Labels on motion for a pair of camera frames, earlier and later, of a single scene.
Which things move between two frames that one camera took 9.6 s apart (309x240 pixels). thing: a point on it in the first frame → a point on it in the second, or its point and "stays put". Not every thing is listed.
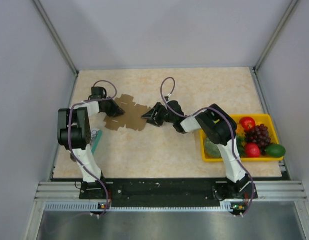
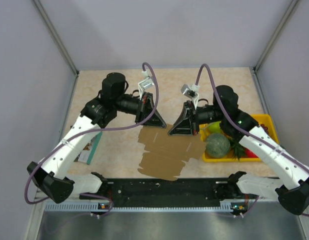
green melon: [212, 149] stays put
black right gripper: [153, 118] → [182, 126]
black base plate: [169, 191] stays put
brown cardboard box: [132, 118] → [165, 154]
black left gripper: [116, 111] → [145, 107]
